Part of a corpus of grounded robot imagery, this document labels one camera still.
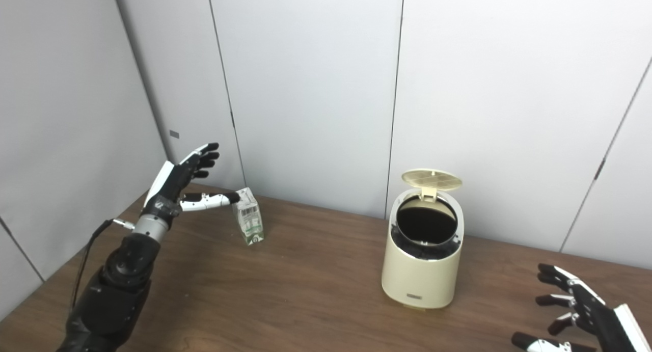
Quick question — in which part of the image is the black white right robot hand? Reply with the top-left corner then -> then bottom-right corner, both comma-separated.
511,263 -> 652,352

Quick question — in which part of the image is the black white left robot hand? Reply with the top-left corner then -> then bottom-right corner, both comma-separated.
141,143 -> 241,221

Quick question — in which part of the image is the white green milk carton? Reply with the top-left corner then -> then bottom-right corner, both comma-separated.
233,187 -> 264,246

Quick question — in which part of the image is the cream-colored trash bin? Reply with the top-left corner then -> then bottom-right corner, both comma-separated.
381,169 -> 465,310

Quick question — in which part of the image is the round cream bin lid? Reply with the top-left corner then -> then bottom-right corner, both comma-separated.
401,169 -> 463,202

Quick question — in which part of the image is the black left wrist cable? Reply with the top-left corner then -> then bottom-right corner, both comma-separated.
69,219 -> 135,312

